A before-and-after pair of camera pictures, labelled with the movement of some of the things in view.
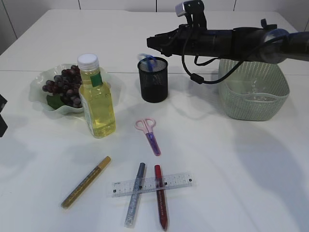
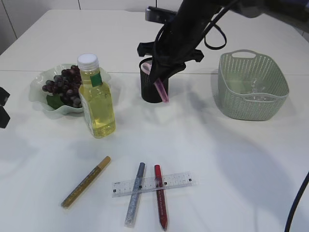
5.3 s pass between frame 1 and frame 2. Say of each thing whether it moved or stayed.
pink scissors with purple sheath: moved
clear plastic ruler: stayed
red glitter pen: stayed
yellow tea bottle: stayed
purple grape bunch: stayed
